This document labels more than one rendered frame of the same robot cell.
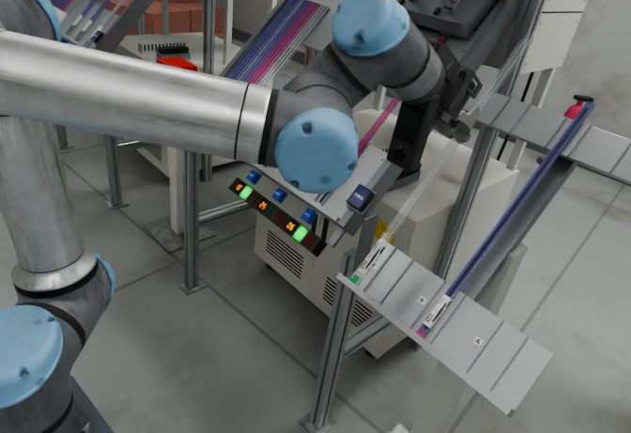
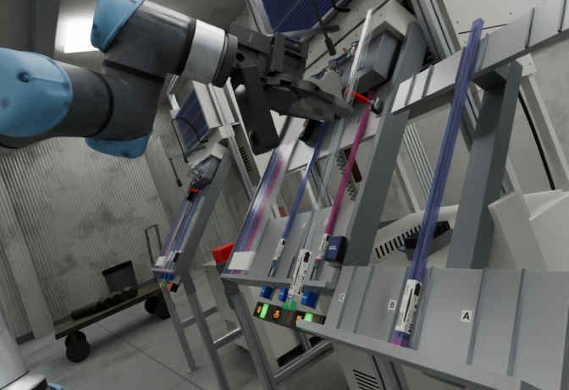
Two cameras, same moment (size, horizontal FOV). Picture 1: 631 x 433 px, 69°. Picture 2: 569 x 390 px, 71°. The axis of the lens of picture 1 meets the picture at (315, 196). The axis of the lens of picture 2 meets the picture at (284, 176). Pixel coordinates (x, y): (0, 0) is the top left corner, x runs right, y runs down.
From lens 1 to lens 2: 0.46 m
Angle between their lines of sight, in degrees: 35
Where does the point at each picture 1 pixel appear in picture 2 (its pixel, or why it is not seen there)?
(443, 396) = not seen: outside the picture
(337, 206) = (328, 274)
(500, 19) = (406, 49)
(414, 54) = (165, 22)
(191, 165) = (244, 321)
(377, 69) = (134, 46)
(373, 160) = (347, 214)
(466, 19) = (372, 64)
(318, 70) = not seen: hidden behind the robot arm
